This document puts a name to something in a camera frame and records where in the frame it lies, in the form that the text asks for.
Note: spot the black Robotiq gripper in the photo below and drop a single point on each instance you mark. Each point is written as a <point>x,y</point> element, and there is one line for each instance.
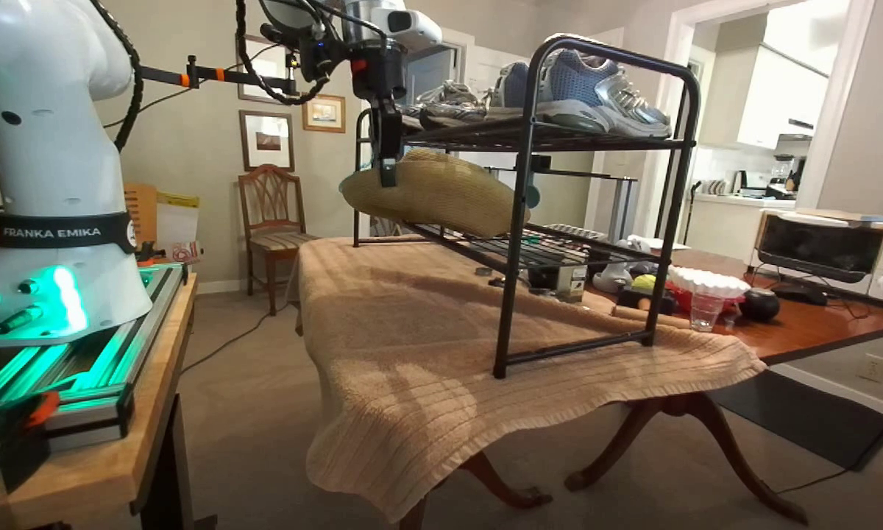
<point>382,82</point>

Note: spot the tan straw hat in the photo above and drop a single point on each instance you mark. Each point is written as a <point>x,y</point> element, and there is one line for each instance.
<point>443,191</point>

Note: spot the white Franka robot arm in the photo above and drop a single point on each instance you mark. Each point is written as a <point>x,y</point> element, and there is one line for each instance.
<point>38,148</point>

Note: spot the black metal shoe rack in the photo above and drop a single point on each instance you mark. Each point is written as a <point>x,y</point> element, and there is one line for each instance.
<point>516,245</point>

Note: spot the white and blue sneaker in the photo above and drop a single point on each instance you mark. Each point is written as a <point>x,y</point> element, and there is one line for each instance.
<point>457,104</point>
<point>590,91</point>

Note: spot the dark wooden chair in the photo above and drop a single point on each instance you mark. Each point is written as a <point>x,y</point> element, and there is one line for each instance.
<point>269,239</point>

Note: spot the black stand with orange clamps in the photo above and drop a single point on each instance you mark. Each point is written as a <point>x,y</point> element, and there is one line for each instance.
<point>215,73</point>

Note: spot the dark printed box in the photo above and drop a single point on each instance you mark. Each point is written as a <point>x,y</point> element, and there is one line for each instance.
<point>558,272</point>

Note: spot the white yellow card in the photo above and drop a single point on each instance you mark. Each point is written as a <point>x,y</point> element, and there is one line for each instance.
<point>178,220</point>

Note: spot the beige ribbed tablecloth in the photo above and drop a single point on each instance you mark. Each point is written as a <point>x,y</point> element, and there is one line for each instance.
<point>412,372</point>

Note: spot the yellow green ball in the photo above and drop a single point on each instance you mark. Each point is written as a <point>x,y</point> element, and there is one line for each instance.
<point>641,285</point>

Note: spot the white red small box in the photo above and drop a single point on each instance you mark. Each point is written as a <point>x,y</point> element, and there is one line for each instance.
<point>706,288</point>

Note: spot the white kitchen cabinet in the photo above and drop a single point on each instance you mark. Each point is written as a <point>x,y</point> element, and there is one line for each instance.
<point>768,91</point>

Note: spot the black computer mouse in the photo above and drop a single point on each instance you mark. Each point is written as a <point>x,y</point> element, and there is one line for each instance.
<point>761,307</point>

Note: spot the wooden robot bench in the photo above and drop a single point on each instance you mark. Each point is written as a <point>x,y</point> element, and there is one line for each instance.
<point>119,459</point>

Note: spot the white toaster oven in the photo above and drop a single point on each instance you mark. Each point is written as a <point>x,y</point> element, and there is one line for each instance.
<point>818,250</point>

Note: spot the brown wooden dining table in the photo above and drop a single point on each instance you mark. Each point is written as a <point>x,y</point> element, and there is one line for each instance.
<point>814,328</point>

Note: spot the black orange clamp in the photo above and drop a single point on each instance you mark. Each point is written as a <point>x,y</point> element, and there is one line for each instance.
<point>9,441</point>

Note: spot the black floor mat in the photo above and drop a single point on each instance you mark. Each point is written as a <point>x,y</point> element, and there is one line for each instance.
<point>814,415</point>

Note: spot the framed wall picture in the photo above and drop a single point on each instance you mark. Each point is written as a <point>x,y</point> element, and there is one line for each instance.
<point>265,139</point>
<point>325,113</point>

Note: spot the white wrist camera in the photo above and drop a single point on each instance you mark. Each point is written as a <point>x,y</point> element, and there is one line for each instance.
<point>412,29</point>

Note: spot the aluminium frame with green light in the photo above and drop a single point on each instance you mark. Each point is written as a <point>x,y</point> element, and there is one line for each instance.
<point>90,362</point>

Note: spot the white wall outlet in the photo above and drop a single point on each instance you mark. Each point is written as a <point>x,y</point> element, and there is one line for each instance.
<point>874,366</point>

